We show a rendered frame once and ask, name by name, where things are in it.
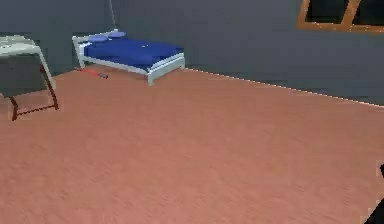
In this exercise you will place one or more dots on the red baseball bat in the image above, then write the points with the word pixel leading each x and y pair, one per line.
pixel 95 73

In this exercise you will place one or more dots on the white bed with blue cover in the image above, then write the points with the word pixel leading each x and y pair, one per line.
pixel 133 55

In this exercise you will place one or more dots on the pale table with brown legs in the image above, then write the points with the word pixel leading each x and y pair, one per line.
pixel 20 63

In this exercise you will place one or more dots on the brown framed window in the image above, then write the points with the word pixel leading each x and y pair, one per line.
pixel 340 20

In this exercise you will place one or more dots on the blue round pillow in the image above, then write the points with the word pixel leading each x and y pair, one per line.
pixel 98 38
pixel 117 34

